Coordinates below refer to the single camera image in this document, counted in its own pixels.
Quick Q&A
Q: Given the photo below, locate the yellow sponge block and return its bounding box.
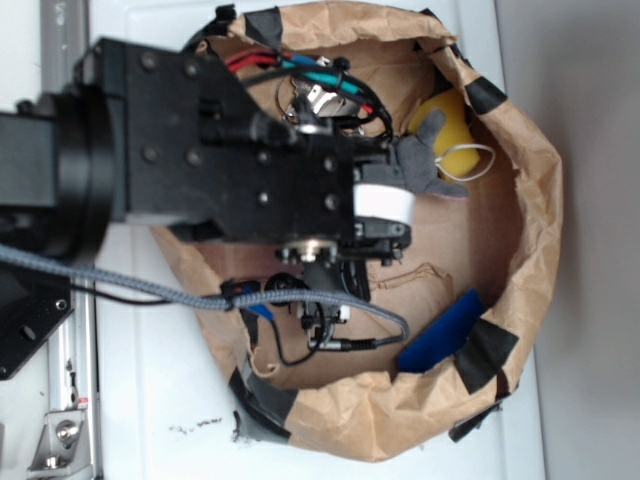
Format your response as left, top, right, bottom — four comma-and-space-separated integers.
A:
407, 89, 481, 180

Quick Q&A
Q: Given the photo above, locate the aluminium rail frame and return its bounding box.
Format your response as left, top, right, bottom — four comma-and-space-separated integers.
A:
40, 1, 103, 479

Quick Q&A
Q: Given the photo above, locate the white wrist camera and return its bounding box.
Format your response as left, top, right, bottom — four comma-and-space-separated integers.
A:
353, 183, 416, 226

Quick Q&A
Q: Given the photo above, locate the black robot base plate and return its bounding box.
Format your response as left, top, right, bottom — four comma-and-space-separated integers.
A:
0, 264, 74, 381

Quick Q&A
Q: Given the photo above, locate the blue flat card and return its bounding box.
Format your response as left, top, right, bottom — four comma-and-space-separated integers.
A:
397, 289, 486, 374

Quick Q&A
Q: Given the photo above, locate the grey plush elephant toy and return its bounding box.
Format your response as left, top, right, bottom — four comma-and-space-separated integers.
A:
392, 109, 469, 199

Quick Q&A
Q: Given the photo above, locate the brown paper bag bin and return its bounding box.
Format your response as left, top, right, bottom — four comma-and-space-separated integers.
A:
149, 0, 565, 463

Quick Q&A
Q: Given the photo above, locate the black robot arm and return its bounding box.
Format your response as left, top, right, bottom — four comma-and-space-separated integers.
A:
1, 39, 414, 262

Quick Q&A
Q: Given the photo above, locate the metal corner bracket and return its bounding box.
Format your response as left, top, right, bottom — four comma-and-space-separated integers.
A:
27, 410, 90, 479

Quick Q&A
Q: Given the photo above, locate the white rubber band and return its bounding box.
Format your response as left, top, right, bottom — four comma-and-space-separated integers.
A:
434, 143, 496, 183

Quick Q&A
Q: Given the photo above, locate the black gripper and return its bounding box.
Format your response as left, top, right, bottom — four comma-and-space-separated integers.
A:
74, 39, 412, 250

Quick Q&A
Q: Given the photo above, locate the grey braided cable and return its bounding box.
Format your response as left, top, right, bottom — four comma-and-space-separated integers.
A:
0, 243, 411, 347

